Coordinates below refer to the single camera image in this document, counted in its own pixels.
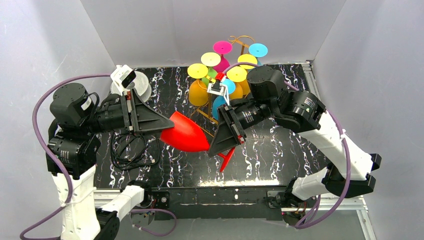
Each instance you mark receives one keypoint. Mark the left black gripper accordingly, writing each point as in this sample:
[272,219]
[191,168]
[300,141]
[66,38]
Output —
[129,111]

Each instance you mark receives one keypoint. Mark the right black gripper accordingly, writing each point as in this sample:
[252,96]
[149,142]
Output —
[231,122]

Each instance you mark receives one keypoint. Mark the blue wine glass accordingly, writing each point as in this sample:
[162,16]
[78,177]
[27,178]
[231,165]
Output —
[220,100]

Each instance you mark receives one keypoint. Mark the red wine glass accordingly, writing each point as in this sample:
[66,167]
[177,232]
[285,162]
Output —
[187,136]

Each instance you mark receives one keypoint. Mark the teal wine glass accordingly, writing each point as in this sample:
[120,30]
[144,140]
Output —
[258,50]

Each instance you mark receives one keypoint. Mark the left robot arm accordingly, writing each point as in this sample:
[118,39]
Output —
[71,157]

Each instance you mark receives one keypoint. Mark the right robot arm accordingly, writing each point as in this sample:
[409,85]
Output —
[348,173]

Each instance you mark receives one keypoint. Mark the green wine glass pale base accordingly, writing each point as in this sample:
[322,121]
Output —
[210,59]

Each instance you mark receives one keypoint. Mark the magenta wine glass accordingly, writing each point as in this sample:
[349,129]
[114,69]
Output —
[222,48]

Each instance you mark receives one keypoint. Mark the white filament spool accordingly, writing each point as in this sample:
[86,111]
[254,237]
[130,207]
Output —
[141,85]

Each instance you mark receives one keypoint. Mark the orange glass yellow base left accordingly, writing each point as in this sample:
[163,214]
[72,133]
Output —
[197,94]

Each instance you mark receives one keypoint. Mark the orange glass yellow base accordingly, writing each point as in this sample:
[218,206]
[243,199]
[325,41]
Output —
[247,58]
[238,76]
[197,94]

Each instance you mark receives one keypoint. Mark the orange glass yellow base middle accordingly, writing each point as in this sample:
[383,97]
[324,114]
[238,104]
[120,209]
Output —
[238,76]

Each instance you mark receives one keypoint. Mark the orange glass yellow base rear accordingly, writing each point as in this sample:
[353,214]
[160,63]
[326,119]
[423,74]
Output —
[247,58]

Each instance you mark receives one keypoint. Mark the gold wire glass rack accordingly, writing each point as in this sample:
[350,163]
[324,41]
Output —
[244,41]

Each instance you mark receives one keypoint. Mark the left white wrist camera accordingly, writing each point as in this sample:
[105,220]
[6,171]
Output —
[122,77]

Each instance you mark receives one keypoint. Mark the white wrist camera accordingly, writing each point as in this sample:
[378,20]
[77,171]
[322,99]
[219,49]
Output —
[218,88]
[122,77]

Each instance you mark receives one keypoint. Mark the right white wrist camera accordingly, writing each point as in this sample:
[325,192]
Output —
[218,88]

